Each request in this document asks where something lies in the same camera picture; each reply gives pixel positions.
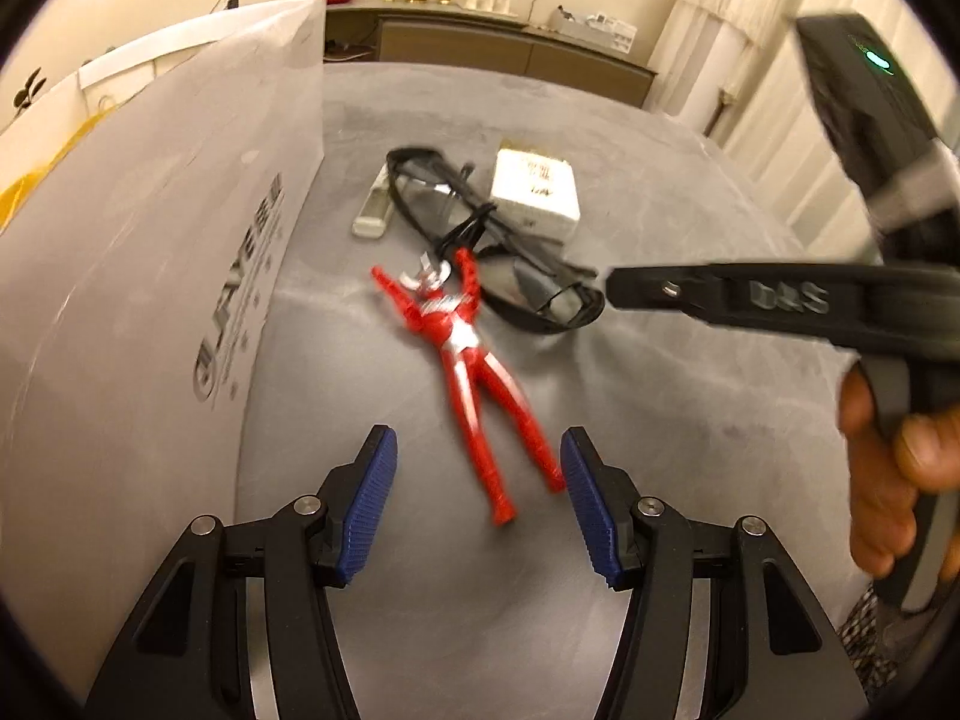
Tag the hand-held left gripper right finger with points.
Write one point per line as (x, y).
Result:
(589, 499)

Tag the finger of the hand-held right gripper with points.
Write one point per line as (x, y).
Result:
(739, 298)

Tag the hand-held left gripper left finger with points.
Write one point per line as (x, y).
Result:
(366, 495)

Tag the red toy figure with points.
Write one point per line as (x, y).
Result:
(457, 349)

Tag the black safety glasses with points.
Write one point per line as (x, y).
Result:
(517, 270)

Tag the white tray of small items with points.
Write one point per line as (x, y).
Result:
(596, 28)

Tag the person's right hand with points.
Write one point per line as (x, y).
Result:
(881, 487)

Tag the cream curtain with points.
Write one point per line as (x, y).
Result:
(757, 37)

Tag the small white box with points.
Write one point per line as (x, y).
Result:
(536, 187)

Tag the patterned clothing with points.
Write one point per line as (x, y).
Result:
(866, 637)

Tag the grey sideboard cabinet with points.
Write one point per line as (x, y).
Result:
(510, 52)

